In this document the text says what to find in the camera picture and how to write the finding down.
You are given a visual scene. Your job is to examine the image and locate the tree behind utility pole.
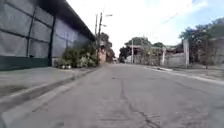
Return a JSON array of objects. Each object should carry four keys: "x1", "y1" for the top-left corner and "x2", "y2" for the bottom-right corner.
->
[{"x1": 99, "y1": 32, "x2": 117, "y2": 64}]

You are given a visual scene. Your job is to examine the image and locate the thin pale pole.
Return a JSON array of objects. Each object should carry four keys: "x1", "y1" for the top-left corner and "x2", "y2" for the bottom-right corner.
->
[{"x1": 131, "y1": 39, "x2": 135, "y2": 64}]

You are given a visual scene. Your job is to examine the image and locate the dark green trees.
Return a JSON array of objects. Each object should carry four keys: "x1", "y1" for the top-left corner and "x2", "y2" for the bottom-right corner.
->
[{"x1": 118, "y1": 36, "x2": 166, "y2": 63}]

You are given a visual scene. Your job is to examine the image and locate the concrete gate structure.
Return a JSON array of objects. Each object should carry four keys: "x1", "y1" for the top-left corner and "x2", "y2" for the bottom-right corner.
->
[{"x1": 125, "y1": 44, "x2": 168, "y2": 66}]

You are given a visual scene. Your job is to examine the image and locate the green bushes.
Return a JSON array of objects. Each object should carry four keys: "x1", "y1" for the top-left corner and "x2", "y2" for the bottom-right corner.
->
[{"x1": 54, "y1": 43, "x2": 99, "y2": 70}]

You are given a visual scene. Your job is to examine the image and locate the utility pole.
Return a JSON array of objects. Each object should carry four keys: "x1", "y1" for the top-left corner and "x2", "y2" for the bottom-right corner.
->
[
  {"x1": 94, "y1": 13, "x2": 99, "y2": 41},
  {"x1": 97, "y1": 12, "x2": 114, "y2": 51}
]

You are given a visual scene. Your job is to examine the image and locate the grey concrete road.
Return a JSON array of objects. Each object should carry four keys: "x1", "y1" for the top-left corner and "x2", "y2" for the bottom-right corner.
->
[{"x1": 0, "y1": 63, "x2": 224, "y2": 128}]

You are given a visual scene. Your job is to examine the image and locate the white concrete pillar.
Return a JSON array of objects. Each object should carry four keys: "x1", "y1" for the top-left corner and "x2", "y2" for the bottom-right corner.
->
[{"x1": 182, "y1": 38, "x2": 190, "y2": 68}]

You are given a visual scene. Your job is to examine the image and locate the grey building with dark roof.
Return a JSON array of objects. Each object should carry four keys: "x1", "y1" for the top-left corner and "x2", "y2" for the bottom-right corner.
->
[{"x1": 0, "y1": 0, "x2": 98, "y2": 72}]

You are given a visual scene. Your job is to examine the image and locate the raised concrete pavement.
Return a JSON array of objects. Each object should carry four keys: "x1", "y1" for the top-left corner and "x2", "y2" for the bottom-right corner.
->
[{"x1": 0, "y1": 64, "x2": 101, "y2": 114}]

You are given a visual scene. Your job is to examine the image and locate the concrete sidewalk with kerb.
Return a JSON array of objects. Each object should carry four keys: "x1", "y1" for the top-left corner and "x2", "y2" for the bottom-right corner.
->
[{"x1": 139, "y1": 63, "x2": 224, "y2": 86}]

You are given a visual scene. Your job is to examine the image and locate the grey concrete wall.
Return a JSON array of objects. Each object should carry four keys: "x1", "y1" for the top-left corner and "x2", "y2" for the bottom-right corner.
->
[{"x1": 164, "y1": 52, "x2": 185, "y2": 68}]

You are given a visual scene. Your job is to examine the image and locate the overhead wires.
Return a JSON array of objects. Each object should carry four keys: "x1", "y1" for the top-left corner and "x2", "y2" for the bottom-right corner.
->
[{"x1": 146, "y1": 0, "x2": 198, "y2": 34}]

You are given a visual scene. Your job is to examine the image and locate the trees behind wall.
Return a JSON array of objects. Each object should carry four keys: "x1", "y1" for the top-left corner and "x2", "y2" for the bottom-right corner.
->
[{"x1": 178, "y1": 16, "x2": 224, "y2": 66}]

